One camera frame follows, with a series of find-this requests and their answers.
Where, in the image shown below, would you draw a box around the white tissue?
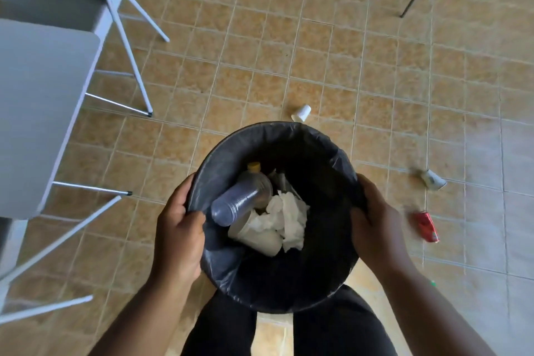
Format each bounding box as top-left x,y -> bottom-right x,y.
250,191 -> 310,253

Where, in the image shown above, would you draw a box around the small grey folding table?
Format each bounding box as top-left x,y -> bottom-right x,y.
0,19 -> 154,220

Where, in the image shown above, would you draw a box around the person's right hand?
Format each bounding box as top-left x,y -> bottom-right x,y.
349,174 -> 414,276

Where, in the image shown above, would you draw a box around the green-label water bottle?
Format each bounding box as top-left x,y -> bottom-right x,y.
418,168 -> 448,192

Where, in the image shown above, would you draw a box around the clear plastic cup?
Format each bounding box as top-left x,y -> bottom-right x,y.
210,176 -> 274,228

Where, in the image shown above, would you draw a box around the person's left forearm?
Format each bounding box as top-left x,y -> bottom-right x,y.
87,268 -> 197,356

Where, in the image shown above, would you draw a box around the white paper cup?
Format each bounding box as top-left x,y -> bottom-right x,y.
227,209 -> 284,258
290,103 -> 313,123

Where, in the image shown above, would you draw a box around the red cola can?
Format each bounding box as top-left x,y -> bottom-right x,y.
413,210 -> 441,244

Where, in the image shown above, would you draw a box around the person's right forearm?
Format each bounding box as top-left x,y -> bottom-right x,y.
377,261 -> 497,356

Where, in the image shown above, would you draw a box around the black bin with liner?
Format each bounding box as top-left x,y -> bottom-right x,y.
186,121 -> 369,314

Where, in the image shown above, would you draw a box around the yellow-capped tea bottle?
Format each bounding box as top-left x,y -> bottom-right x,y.
238,161 -> 274,202

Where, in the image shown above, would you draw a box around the black trousers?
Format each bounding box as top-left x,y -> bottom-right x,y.
180,284 -> 398,356

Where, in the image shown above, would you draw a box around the person's left hand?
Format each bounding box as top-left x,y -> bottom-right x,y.
152,174 -> 207,285

